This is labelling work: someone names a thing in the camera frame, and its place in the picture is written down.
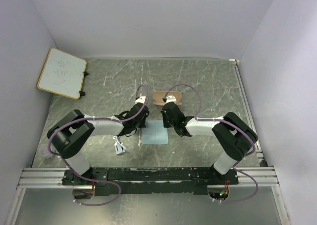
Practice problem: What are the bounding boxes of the light blue cleaning cloth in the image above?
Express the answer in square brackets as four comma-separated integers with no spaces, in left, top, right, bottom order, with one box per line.
[141,120,168,145]

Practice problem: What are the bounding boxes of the pink glasses case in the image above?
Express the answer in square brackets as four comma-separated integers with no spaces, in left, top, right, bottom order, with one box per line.
[153,91,182,106]

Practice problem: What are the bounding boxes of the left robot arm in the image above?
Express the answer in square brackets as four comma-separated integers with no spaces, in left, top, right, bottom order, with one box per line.
[47,103,149,185]

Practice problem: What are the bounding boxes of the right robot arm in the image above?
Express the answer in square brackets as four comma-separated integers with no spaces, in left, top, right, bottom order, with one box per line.
[161,102,258,184]

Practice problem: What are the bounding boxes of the white sunglasses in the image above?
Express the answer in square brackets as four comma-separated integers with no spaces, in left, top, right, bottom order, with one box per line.
[113,136,126,155]

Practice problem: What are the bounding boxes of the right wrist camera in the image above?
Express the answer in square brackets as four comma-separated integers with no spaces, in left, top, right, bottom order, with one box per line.
[163,95,177,104]

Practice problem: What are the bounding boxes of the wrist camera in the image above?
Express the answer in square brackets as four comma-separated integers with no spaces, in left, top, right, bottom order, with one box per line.
[135,96,147,105]
[163,95,177,104]

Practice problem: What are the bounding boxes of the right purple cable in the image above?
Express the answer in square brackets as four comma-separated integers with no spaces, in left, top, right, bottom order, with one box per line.
[164,83,260,204]

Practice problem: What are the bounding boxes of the purple cable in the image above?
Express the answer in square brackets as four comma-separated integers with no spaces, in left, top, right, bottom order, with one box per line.
[164,83,260,204]
[47,85,149,206]

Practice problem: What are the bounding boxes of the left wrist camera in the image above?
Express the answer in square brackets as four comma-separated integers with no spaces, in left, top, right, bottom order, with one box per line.
[135,96,147,105]

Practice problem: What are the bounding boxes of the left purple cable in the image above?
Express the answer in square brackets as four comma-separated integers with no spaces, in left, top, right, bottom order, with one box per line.
[47,85,149,206]

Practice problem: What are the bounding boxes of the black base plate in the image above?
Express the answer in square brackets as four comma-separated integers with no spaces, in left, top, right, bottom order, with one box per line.
[61,167,240,197]

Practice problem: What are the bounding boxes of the small whiteboard with orange frame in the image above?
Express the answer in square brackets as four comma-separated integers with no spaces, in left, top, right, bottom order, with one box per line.
[37,48,89,100]

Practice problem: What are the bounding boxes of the aluminium rail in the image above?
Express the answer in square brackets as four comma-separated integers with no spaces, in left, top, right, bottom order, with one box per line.
[18,167,279,188]

